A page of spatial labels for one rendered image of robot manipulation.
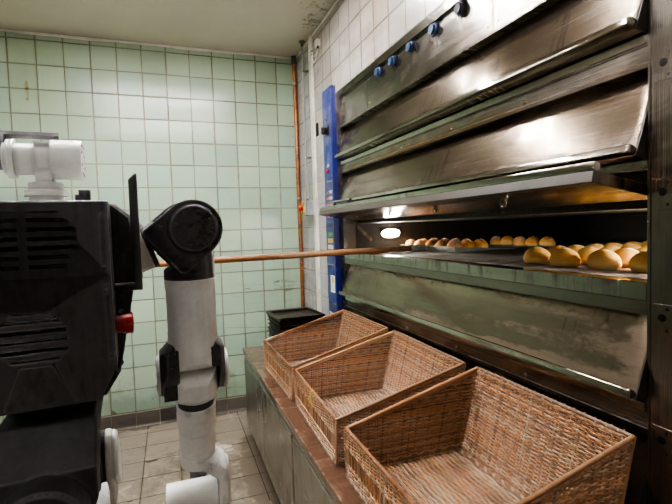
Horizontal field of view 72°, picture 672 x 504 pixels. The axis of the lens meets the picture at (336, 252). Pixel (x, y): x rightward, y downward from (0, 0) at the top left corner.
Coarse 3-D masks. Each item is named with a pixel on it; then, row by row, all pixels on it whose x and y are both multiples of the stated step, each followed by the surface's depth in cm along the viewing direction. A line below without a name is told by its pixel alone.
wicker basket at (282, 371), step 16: (320, 320) 257; (336, 320) 261; (352, 320) 248; (368, 320) 230; (272, 336) 248; (288, 336) 251; (304, 336) 254; (320, 336) 258; (336, 336) 261; (352, 336) 243; (368, 336) 208; (272, 352) 229; (288, 352) 251; (304, 352) 255; (320, 352) 258; (336, 352) 203; (272, 368) 230; (288, 368) 199; (336, 368) 240; (288, 384) 202; (320, 384) 201
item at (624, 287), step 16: (352, 256) 255; (368, 256) 235; (384, 256) 217; (400, 256) 207; (448, 272) 168; (464, 272) 158; (480, 272) 150; (496, 272) 143; (512, 272) 136; (528, 272) 130; (544, 272) 125; (560, 272) 123; (576, 272) 121; (560, 288) 120; (576, 288) 115; (592, 288) 110; (608, 288) 106; (624, 288) 103; (640, 288) 99
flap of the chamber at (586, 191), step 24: (456, 192) 136; (480, 192) 125; (504, 192) 116; (528, 192) 112; (552, 192) 108; (576, 192) 104; (600, 192) 101; (624, 192) 97; (336, 216) 253; (360, 216) 234; (384, 216) 217
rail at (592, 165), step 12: (552, 168) 102; (564, 168) 99; (576, 168) 96; (588, 168) 93; (480, 180) 126; (492, 180) 121; (504, 180) 117; (516, 180) 113; (408, 192) 164; (420, 192) 156; (432, 192) 149; (348, 204) 218; (360, 204) 205
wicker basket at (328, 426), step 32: (352, 352) 200; (384, 352) 205; (416, 352) 184; (352, 384) 200; (384, 384) 203; (416, 384) 149; (320, 416) 156; (352, 416) 142; (384, 416) 146; (416, 448) 150
